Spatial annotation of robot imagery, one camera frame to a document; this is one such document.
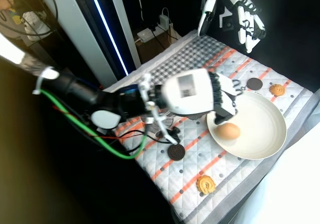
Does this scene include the green cable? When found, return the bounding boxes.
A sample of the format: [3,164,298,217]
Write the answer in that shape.
[39,89,148,160]

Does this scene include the brown egg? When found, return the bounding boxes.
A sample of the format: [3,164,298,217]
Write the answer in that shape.
[216,123,241,140]

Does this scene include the red cable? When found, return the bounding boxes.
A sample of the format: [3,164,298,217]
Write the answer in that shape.
[51,105,146,140]

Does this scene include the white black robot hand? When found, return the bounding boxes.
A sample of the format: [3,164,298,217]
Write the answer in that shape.
[197,0,267,54]
[160,68,245,125]

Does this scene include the white power adapter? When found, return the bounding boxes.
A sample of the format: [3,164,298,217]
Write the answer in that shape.
[159,14,171,28]

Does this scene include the brown cardboard box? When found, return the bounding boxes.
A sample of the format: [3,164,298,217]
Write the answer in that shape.
[134,31,181,65]

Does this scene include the white power strip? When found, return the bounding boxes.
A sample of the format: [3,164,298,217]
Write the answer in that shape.
[136,28,157,43]

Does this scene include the grey printed quilt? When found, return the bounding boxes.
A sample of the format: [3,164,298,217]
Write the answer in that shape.
[103,29,320,224]

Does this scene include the grey post with blue light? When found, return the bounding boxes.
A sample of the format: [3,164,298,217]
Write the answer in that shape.
[34,0,142,87]

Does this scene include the cream round plate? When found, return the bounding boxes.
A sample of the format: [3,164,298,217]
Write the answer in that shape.
[206,90,288,160]

